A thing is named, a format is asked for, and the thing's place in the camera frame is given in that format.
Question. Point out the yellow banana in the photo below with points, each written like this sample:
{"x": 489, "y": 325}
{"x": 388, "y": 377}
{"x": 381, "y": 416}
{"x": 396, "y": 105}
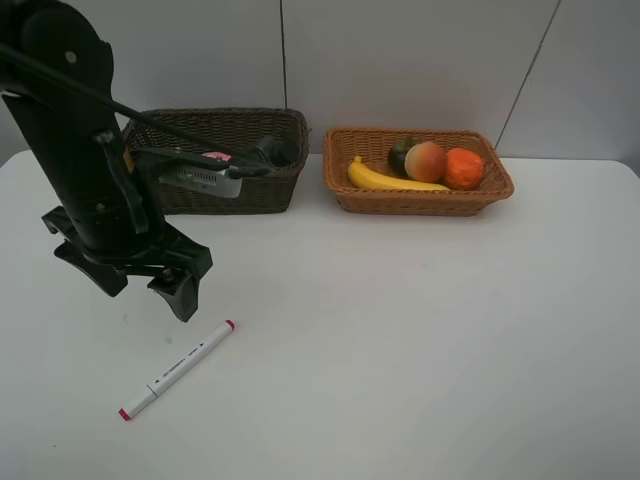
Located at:
{"x": 365, "y": 178}

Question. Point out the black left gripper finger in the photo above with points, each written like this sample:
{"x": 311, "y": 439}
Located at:
{"x": 110, "y": 280}
{"x": 180, "y": 290}

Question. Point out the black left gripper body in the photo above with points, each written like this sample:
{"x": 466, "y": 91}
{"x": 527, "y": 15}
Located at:
{"x": 107, "y": 235}

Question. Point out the pink bottle white cap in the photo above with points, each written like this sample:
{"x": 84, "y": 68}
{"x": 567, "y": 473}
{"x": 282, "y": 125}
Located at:
{"x": 218, "y": 156}

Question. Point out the dark purple mangosteen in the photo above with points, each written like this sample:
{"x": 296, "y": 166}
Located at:
{"x": 397, "y": 155}

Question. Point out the dark green pump bottle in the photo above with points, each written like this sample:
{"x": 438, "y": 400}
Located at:
{"x": 277, "y": 152}

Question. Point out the red yellow peach fruit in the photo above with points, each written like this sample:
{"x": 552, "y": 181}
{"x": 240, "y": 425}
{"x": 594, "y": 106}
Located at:
{"x": 426, "y": 162}

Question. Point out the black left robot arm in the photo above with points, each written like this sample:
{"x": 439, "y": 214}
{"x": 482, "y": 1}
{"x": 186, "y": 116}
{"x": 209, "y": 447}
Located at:
{"x": 56, "y": 76}

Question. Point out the dark brown wicker basket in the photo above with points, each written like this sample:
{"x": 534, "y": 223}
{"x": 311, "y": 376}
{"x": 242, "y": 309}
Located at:
{"x": 238, "y": 128}

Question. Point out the white marker pink caps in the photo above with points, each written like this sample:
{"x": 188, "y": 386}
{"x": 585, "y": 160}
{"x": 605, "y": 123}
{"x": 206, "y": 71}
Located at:
{"x": 156, "y": 388}

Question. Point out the orange mandarin fruit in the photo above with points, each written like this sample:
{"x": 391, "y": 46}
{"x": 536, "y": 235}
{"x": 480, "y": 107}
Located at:
{"x": 464, "y": 169}

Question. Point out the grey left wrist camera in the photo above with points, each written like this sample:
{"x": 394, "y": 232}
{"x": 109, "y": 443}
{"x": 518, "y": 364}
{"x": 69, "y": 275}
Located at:
{"x": 197, "y": 173}

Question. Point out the light orange wicker basket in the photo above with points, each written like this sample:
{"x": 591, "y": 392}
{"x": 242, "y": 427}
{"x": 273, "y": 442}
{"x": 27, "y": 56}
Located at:
{"x": 372, "y": 144}

